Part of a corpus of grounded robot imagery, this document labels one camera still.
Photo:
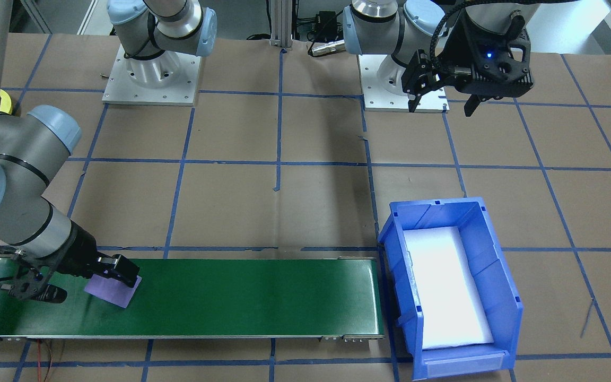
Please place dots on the purple cube block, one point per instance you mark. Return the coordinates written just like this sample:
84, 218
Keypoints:
112, 296

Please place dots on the blue plastic storage bin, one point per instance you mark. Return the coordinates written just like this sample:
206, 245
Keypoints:
496, 286

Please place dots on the white square base plate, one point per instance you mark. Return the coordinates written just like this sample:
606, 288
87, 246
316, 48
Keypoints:
178, 95
380, 103

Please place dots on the green conveyor belt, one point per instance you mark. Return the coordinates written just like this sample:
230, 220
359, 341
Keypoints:
231, 297

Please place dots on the silver cylindrical plug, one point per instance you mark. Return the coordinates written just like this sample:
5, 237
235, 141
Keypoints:
329, 46

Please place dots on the black electronics box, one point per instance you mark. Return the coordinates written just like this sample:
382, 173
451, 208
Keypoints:
325, 21

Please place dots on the white foam pad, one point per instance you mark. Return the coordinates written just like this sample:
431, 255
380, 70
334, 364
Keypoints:
443, 286

